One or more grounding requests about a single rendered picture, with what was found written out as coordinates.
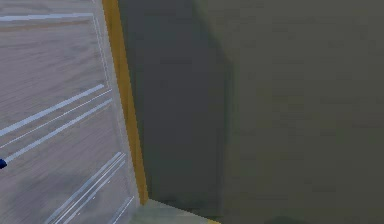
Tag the grey wooden room door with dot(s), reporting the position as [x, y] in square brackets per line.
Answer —
[56, 66]

